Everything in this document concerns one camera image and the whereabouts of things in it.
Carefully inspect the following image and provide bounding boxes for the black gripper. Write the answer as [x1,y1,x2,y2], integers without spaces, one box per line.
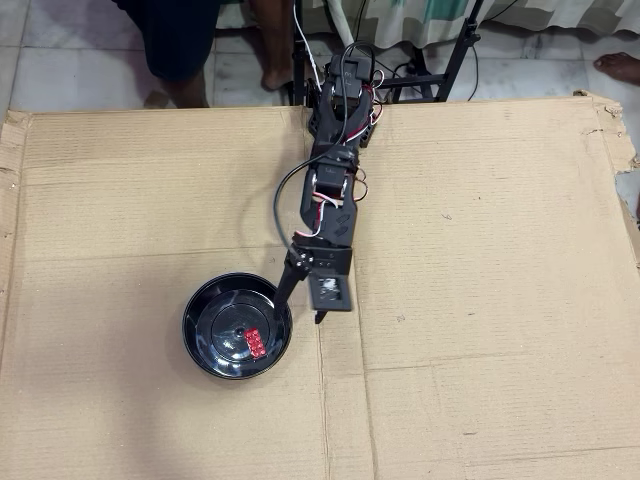
[272,235,354,325]

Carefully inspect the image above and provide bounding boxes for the red lego block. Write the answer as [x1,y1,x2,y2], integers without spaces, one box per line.
[243,328,268,360]

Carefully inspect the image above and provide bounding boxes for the black round bowl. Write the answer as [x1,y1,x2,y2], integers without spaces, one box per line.
[181,271,294,382]

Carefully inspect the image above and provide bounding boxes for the brown cardboard sheet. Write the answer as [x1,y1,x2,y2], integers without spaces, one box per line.
[0,95,640,480]

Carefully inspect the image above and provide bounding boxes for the bare leg below shorts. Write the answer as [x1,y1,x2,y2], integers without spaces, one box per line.
[144,69,211,110]

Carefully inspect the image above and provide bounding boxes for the bare leg with foot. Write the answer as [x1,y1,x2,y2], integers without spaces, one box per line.
[248,0,296,93]

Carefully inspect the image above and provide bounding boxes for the white bed leg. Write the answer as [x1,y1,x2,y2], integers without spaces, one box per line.
[327,0,354,46]

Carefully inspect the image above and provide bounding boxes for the dark blue shorts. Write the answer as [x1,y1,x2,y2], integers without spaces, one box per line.
[112,0,221,84]

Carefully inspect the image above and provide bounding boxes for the black metal stand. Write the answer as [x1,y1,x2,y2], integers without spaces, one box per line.
[292,0,489,107]

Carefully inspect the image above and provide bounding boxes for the bare foot of bystander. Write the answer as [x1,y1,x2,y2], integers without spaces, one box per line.
[593,52,640,86]

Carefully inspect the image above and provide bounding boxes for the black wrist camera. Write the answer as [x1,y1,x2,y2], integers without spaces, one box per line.
[305,273,355,312]

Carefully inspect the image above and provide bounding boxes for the white cable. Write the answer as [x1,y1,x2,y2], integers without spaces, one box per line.
[292,0,321,86]

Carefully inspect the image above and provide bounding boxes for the thin black floor cable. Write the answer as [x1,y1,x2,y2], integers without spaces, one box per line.
[471,34,481,103]

